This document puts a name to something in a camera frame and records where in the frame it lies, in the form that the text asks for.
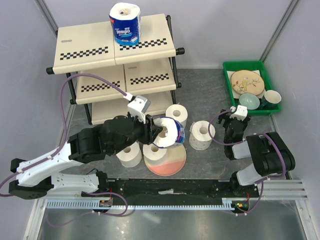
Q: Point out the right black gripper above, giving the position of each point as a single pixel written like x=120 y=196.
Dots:
x=226 y=115

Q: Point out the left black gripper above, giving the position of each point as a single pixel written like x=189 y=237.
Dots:
x=150 y=130

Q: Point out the blue paper towel roll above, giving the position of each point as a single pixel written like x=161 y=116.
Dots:
x=125 y=21

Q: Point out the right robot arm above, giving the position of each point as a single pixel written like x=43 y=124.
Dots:
x=271 y=158

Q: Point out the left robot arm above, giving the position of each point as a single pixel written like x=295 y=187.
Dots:
x=43 y=176

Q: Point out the beige three-tier shelf rack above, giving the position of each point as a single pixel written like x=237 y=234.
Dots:
x=107 y=68

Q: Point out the plain white roll on table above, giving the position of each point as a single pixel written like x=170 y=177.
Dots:
x=130 y=156

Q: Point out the plain white roll on plate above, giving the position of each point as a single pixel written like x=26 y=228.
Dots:
x=153 y=155

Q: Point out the light teal ceramic bowl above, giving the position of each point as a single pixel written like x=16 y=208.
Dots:
x=249 y=100

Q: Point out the white roll with pink core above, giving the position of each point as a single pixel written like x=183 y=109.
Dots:
x=200 y=138

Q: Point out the dark teal mug white inside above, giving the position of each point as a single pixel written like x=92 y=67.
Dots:
x=270 y=100

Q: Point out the white roll with dotted print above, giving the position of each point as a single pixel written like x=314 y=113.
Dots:
x=177 y=112

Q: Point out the beige plate with bird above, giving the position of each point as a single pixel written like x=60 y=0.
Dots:
x=245 y=81

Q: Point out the beige and pink plate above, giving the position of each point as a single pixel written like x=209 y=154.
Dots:
x=175 y=161

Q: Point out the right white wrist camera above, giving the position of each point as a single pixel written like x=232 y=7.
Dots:
x=239 y=112

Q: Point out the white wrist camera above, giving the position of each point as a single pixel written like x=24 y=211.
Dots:
x=137 y=106
x=239 y=112

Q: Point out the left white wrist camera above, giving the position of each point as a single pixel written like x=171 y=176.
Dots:
x=137 y=106

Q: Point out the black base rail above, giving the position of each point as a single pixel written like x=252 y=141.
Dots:
x=177 y=192

